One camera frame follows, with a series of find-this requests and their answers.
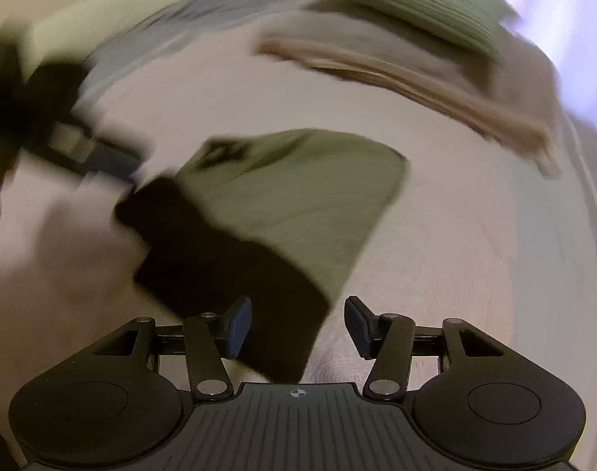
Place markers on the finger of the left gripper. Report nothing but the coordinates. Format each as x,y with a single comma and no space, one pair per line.
73,147

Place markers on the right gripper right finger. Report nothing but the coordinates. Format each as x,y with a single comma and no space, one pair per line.
467,393

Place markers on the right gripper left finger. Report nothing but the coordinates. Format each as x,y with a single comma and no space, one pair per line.
131,390

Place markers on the grey and black sweatshirt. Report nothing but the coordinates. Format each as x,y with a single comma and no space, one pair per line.
279,218

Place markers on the pink and grey bedspread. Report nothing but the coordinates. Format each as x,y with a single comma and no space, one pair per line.
477,233

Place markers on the folded beige blanket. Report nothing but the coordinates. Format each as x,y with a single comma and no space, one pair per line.
512,100

